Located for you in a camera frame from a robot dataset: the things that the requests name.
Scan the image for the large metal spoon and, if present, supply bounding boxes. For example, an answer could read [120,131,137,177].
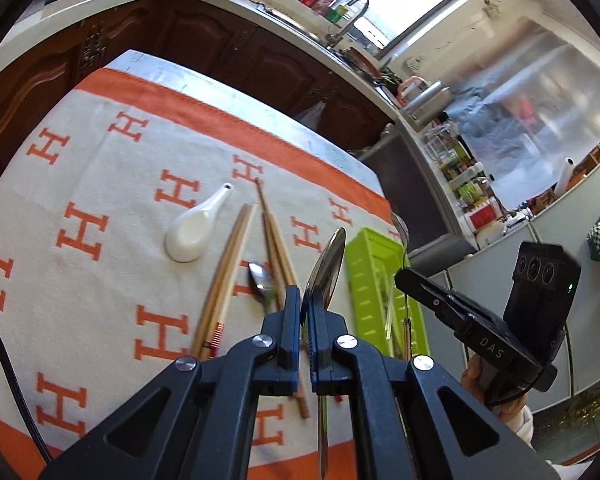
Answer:
[302,227,348,480]

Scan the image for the grey refrigerator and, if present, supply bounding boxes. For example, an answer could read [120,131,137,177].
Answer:
[410,125,600,466]

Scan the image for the green plastic tray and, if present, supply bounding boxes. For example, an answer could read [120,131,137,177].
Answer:
[344,227,431,361]

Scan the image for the thin-handled metal spoon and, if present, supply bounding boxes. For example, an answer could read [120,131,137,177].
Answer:
[390,212,411,281]

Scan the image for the person's right hand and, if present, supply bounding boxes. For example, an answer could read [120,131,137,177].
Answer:
[461,356,524,419]

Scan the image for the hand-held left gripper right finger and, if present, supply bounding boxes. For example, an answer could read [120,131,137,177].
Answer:
[310,287,563,480]

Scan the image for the steel electric kettle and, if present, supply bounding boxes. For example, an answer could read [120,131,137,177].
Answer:
[402,80,453,128]

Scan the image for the white ceramic spoon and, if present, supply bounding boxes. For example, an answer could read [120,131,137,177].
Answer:
[164,182,234,264]

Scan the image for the pink electric kettle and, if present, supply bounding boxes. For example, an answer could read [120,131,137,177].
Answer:
[397,75,431,106]

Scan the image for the brown-handled metal spoon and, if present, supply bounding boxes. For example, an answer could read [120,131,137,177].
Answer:
[247,261,281,321]

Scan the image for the orange white printed blanket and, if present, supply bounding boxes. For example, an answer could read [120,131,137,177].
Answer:
[0,67,406,480]

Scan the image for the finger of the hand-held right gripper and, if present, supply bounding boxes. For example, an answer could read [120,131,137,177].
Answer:
[396,269,481,333]

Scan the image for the light wooden chopsticks pair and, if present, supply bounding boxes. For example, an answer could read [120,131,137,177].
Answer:
[190,203,253,361]

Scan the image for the person's right forearm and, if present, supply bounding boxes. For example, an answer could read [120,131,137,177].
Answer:
[500,405,537,449]

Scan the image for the black cable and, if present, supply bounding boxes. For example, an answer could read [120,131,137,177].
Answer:
[0,305,53,466]

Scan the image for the white roll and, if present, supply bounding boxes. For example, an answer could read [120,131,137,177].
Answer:
[552,156,577,196]

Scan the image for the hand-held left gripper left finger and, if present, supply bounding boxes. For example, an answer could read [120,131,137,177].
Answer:
[37,285,303,480]

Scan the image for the brown wooden base cabinets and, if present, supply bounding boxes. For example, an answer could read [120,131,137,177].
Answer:
[0,0,398,196]

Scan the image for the green box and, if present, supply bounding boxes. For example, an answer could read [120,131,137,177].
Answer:
[452,180,481,201]

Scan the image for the red-striped bamboo chopstick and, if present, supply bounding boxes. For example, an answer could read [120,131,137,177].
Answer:
[202,203,259,361]

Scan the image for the glass jar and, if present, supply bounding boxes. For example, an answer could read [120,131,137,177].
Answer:
[422,122,458,161]

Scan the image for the brown wooden chopstick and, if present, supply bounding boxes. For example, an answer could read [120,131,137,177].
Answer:
[255,177,311,419]
[262,211,301,291]

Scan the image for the chrome faucet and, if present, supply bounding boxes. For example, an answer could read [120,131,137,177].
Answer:
[327,0,371,46]

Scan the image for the window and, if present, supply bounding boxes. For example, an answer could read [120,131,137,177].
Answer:
[350,0,511,56]

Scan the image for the red label jar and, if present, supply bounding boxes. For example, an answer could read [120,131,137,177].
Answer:
[467,200,501,233]

